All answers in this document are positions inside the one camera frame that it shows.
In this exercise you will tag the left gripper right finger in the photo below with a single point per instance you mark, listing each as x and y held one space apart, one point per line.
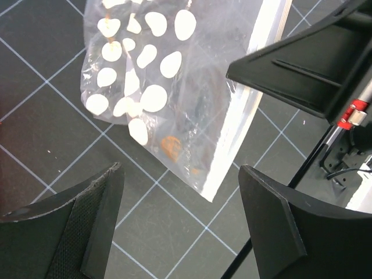
297 236

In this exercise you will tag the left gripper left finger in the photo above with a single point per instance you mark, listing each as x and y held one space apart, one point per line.
68 235

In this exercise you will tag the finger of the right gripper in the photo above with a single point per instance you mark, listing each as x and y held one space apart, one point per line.
324 70

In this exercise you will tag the white-spotted clear zip bag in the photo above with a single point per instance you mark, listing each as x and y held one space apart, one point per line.
159 67

